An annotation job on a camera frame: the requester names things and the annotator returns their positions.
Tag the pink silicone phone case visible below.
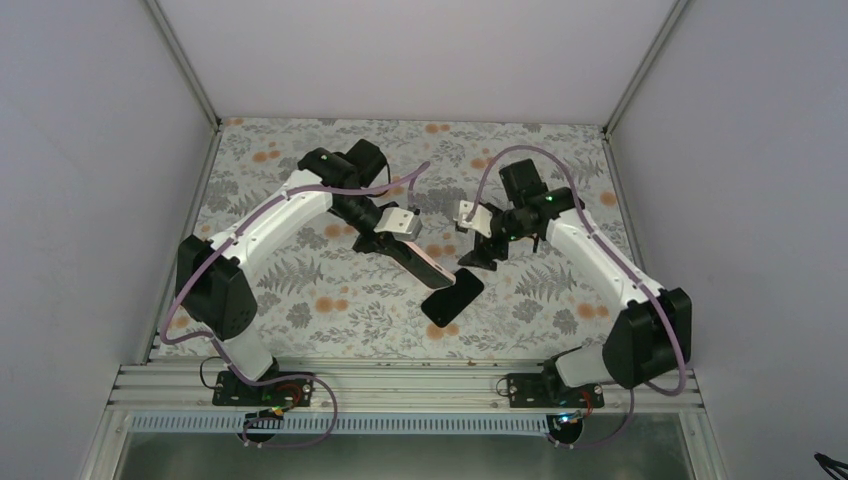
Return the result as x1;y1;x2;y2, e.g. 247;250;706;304
391;241;456;290

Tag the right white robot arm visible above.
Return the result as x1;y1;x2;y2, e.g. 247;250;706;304
459;159;692;407

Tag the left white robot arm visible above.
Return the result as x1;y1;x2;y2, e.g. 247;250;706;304
169;139;484;405

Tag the black phone on table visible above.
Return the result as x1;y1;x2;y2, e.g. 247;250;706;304
421;268;484;328

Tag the floral patterned table mat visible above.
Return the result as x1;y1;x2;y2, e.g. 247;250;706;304
194;117;630;360

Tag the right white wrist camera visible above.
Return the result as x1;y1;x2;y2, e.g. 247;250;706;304
453;200;493;238

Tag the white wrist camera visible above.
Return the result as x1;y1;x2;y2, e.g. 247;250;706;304
373;207;422;242
453;200;493;238

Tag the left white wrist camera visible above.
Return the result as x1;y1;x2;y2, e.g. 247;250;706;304
373;207;422;242

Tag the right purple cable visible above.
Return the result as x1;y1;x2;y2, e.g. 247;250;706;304
463;144;689;450

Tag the purple cable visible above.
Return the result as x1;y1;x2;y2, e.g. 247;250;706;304
463;144;689;450
158;160;432;450

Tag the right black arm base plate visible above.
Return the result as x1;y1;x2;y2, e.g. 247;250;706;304
504;373;605;409

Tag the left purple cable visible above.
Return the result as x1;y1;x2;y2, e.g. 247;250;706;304
158;160;432;450

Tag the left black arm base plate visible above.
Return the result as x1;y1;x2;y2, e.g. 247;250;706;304
211;371;314;408

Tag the aluminium front rail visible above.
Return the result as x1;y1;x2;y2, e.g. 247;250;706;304
107;360;705;415

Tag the aluminium frame post left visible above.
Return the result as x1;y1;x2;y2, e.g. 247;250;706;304
142;0;221;130

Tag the aluminium frame post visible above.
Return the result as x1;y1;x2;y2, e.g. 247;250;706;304
142;0;221;130
603;0;691;140

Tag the aluminium frame post right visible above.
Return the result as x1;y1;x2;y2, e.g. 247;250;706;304
603;0;691;140

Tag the white slotted cable duct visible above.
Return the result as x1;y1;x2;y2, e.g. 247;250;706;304
127;411;548;436

